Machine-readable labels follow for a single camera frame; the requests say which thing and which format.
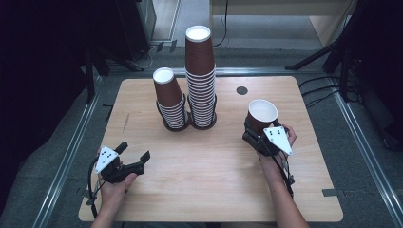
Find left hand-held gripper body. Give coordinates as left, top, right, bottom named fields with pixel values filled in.
left=93, top=145, right=146, bottom=185

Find black double cup holder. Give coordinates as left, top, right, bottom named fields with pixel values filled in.
left=155, top=93, right=219, bottom=133

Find black tripod stand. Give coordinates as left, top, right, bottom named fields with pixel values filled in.
left=284, top=0, right=374, bottom=104

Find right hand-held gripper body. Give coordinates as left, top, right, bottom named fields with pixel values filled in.
left=241, top=118, right=294, bottom=158

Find grey tape strip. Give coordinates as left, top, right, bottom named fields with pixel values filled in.
left=321, top=188, right=346, bottom=199

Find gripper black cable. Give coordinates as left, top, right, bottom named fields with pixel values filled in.
left=86, top=156, right=106, bottom=220
left=268, top=147, right=297, bottom=200

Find person's right hand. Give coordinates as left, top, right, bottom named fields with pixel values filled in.
left=258, top=123, right=298, bottom=188

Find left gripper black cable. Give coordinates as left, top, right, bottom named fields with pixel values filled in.
left=86, top=156, right=106, bottom=220

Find single brown paper cup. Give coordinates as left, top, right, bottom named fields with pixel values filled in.
left=245, top=98, right=279, bottom=138

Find aluminium frame rail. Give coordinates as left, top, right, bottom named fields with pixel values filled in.
left=30, top=75, right=105, bottom=228
left=326, top=75, right=403, bottom=228

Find tall stack of brown cups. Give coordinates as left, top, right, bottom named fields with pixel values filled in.
left=184, top=25, right=218, bottom=128

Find black floor cables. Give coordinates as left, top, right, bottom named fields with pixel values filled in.
left=297, top=74, right=364, bottom=109

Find short stack of brown cups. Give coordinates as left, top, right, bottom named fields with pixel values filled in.
left=152, top=66, right=188, bottom=130

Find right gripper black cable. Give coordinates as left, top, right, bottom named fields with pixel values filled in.
left=268, top=147, right=297, bottom=200

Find person's left hand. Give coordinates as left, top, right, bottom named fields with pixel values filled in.
left=96, top=146, right=139, bottom=217

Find black metal stand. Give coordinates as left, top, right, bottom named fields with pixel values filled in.
left=82, top=50, right=111, bottom=105

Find black cabinet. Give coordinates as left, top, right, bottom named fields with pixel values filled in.
left=114, top=0, right=158, bottom=63

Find white floor cable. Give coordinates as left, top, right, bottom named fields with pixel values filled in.
left=128, top=44, right=161, bottom=71

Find hanging black cable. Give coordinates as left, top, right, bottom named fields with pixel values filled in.
left=212, top=0, right=230, bottom=48

